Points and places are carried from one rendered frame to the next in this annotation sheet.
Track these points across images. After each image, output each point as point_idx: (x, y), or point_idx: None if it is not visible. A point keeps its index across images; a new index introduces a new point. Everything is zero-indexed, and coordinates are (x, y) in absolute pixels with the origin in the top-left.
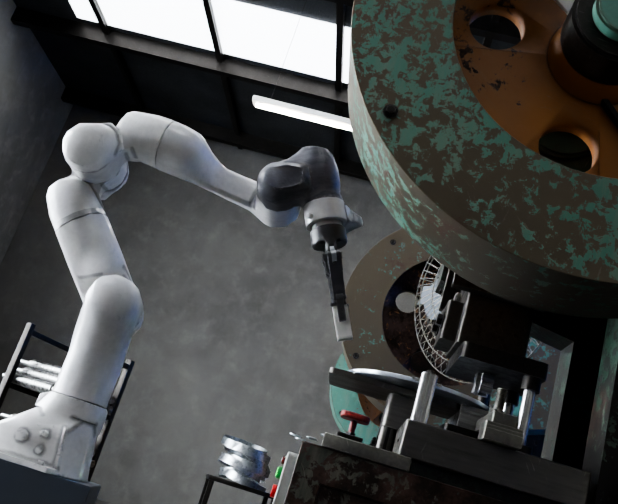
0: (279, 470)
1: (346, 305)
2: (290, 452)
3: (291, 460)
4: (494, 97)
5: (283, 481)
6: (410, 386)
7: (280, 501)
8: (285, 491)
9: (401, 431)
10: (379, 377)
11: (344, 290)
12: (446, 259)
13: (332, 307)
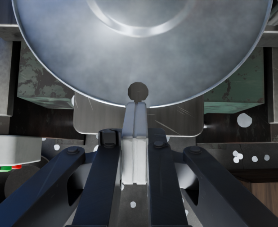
0: (9, 168)
1: (147, 138)
2: (8, 162)
3: (17, 157)
4: None
5: (28, 158)
6: (227, 2)
7: (37, 154)
8: (33, 152)
9: (262, 36)
10: (227, 52)
11: (216, 161)
12: None
13: (136, 183)
